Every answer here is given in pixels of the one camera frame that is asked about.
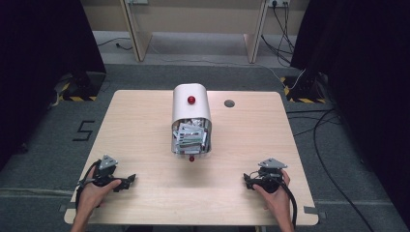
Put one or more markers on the grey tape strip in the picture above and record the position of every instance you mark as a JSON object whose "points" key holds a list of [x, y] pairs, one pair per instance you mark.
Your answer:
{"points": [[67, 207], [314, 211]]}

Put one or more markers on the white bin with red knobs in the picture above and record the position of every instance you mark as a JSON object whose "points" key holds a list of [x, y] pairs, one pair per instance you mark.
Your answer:
{"points": [[190, 109]]}

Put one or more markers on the light wooden desk frame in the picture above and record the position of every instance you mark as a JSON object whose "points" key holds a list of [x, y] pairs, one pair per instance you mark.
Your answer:
{"points": [[139, 38]]}

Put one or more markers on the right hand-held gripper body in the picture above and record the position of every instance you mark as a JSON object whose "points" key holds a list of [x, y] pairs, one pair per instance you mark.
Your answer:
{"points": [[270, 176]]}

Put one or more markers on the person's left hand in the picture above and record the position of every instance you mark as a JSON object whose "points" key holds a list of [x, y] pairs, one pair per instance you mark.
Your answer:
{"points": [[92, 196]]}

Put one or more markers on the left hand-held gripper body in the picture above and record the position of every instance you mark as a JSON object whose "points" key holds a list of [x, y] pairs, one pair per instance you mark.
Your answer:
{"points": [[104, 172]]}

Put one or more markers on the grey round table grommet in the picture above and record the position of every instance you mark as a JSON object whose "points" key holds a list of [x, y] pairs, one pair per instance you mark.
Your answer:
{"points": [[229, 103]]}

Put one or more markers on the pile of small packets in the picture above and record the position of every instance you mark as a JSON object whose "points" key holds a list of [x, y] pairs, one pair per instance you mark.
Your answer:
{"points": [[190, 137]]}

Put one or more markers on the person's right hand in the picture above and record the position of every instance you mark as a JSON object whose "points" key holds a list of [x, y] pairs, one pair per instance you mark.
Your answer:
{"points": [[275, 201]]}

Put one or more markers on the white wall socket with plugs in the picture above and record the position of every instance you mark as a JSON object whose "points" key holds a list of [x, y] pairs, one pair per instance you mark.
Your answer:
{"points": [[279, 2]]}

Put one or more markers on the black curtain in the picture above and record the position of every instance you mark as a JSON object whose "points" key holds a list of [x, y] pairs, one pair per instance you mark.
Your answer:
{"points": [[370, 80], [38, 64]]}

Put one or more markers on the black stand base striped tape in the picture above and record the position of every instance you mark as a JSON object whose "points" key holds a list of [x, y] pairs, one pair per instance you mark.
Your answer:
{"points": [[82, 87], [304, 92]]}

